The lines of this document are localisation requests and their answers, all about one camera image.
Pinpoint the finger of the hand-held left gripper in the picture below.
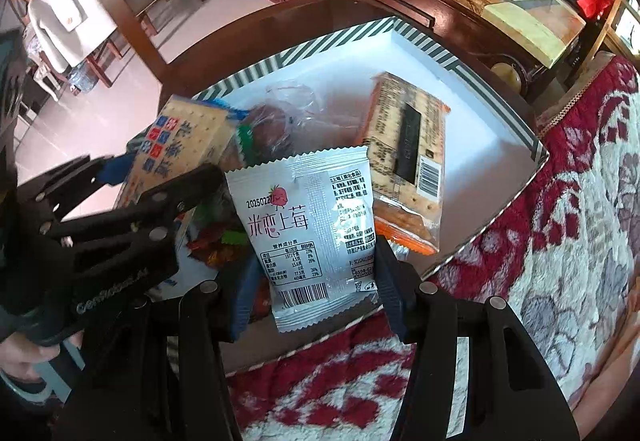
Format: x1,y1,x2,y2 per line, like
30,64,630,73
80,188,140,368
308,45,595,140
46,163,227,248
16,155,134,223

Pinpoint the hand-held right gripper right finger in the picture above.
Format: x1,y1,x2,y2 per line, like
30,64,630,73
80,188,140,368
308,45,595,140
372,233,581,441

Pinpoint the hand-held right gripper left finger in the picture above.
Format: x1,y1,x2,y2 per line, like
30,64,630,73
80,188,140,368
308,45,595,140
52,255,267,441

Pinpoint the blue label biscuit packet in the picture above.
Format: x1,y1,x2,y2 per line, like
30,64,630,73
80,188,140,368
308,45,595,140
117,96,246,206

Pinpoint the white strawberry snack packet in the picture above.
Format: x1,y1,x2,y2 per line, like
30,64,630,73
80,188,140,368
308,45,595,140
225,145,376,334

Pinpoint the clear bag of red dates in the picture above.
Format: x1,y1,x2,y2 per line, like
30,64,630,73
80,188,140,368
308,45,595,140
240,81,321,162

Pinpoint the orange cracker packet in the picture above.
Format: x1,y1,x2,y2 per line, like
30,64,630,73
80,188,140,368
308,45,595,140
352,71,451,257

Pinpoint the green white chevron box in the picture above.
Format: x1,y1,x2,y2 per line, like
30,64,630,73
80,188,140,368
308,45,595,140
115,16,551,377

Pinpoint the person's left hand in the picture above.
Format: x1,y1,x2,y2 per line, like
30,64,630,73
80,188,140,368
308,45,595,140
0,331,85,389

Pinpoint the clear water bottle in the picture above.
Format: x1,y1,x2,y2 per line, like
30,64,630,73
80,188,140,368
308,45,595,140
67,61,97,94

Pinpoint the white cloth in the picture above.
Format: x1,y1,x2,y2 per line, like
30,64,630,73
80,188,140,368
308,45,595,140
27,0,118,76

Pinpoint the red white floral printed blanket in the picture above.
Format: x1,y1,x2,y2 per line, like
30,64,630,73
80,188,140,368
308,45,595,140
225,51,640,441

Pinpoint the pink fleece blanket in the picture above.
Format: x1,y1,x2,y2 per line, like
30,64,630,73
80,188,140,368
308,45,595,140
570,301,640,432

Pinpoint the wooden shelf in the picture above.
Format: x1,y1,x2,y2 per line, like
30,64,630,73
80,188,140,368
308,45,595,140
602,0,640,62

